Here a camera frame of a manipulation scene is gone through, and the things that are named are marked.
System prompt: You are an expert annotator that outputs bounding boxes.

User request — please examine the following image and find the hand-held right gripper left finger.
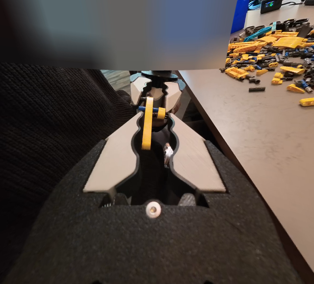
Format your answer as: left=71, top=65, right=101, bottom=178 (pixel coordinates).
left=83, top=112, right=144, bottom=201

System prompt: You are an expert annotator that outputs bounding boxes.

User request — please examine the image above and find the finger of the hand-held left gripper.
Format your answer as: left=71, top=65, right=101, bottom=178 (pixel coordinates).
left=130, top=73, right=152, bottom=106
left=163, top=78, right=185, bottom=114

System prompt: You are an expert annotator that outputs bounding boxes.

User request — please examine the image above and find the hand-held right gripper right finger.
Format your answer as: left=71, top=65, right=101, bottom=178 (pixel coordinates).
left=169, top=114, right=227, bottom=194

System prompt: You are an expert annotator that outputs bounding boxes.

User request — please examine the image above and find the person's left forearm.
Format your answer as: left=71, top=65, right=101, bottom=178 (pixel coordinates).
left=114, top=89, right=134, bottom=112

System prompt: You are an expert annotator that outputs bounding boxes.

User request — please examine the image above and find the person's black knit sweater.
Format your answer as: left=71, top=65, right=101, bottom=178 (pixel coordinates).
left=0, top=62, right=138, bottom=284

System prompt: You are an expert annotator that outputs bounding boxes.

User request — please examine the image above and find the blue plastic bin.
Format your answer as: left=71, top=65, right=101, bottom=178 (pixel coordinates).
left=231, top=0, right=253, bottom=34

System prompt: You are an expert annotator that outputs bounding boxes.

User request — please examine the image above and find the pile of toy building pieces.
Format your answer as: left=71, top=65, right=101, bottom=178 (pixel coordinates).
left=219, top=18, right=314, bottom=93

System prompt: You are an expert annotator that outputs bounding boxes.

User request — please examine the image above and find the small black display device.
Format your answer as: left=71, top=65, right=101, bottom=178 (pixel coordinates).
left=260, top=0, right=285, bottom=15

